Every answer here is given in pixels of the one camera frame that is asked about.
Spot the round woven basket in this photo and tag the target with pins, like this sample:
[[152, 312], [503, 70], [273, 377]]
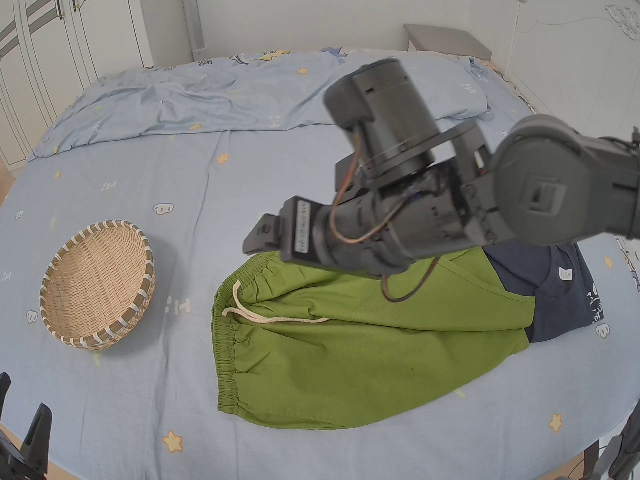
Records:
[[95, 278]]

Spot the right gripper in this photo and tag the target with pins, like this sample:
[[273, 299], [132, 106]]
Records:
[[360, 233]]

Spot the dark blue T-shirt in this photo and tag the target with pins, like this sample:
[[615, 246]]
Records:
[[555, 308]]

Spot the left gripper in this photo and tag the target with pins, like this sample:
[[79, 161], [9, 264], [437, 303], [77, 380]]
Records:
[[15, 465]]

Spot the pale blue quilt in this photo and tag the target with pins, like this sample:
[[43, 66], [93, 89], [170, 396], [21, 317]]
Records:
[[210, 103]]

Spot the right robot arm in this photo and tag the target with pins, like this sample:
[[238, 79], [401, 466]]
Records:
[[545, 183]]

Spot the grey bedside table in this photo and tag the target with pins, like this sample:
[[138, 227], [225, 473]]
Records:
[[445, 40]]

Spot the green shorts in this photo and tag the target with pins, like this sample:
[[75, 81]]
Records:
[[350, 358]]

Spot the white wardrobe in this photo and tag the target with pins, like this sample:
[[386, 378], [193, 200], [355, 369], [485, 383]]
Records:
[[45, 68]]

